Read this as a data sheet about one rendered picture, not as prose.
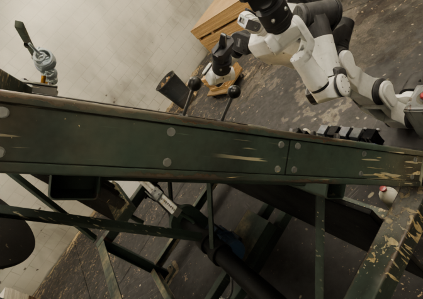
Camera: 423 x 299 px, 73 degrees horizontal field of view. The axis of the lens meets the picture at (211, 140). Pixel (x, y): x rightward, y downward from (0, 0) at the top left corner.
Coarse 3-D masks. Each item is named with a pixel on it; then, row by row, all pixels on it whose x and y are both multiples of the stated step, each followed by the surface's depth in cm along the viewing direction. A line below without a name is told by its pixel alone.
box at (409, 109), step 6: (414, 90) 100; (420, 90) 98; (414, 96) 98; (408, 102) 99; (414, 102) 97; (408, 108) 97; (414, 108) 95; (420, 108) 94; (408, 114) 98; (414, 114) 96; (420, 114) 95; (414, 120) 99; (420, 120) 97; (414, 126) 102; (420, 126) 100; (420, 132) 102; (420, 138) 105
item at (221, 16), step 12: (216, 0) 605; (228, 0) 510; (216, 12) 525; (228, 12) 487; (240, 12) 471; (204, 24) 552; (216, 24) 533; (228, 24) 523; (204, 36) 604; (216, 36) 562
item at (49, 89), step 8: (48, 72) 106; (24, 80) 99; (32, 88) 102; (40, 88) 103; (48, 88) 104; (56, 88) 105; (56, 96) 105; (112, 104) 115; (160, 112) 124; (168, 112) 126
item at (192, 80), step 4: (192, 76) 72; (196, 76) 72; (188, 80) 72; (192, 80) 71; (196, 80) 71; (200, 80) 72; (188, 84) 72; (192, 84) 71; (196, 84) 71; (200, 84) 72; (192, 88) 72; (196, 88) 72; (200, 88) 73; (192, 92) 73; (188, 96) 74; (188, 100) 75; (188, 104) 75; (184, 108) 76; (184, 112) 76
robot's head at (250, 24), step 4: (240, 16) 115; (244, 16) 112; (240, 20) 116; (248, 20) 109; (252, 20) 110; (256, 20) 111; (240, 24) 114; (244, 24) 111; (248, 24) 110; (252, 24) 111; (256, 24) 111; (260, 24) 112; (248, 28) 111; (252, 28) 112; (256, 28) 113; (260, 28) 113; (252, 32) 113; (256, 32) 114
